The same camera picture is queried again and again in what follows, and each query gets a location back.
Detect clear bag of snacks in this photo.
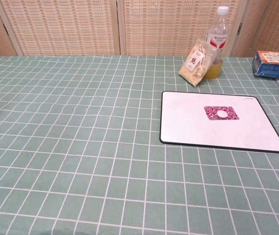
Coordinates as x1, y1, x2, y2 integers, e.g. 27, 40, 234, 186
178, 38, 218, 87

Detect blue orange cookie box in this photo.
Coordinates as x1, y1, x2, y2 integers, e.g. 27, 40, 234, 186
252, 50, 279, 79

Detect clear plastic water bottle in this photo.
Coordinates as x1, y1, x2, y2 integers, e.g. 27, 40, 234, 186
205, 6, 229, 65

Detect green checked tablecloth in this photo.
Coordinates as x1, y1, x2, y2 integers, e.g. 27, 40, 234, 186
0, 55, 279, 235

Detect white board with black rim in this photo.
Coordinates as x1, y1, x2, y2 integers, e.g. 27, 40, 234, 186
159, 91, 279, 154

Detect bamboo folding screen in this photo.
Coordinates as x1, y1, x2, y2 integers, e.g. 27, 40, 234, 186
0, 0, 279, 61

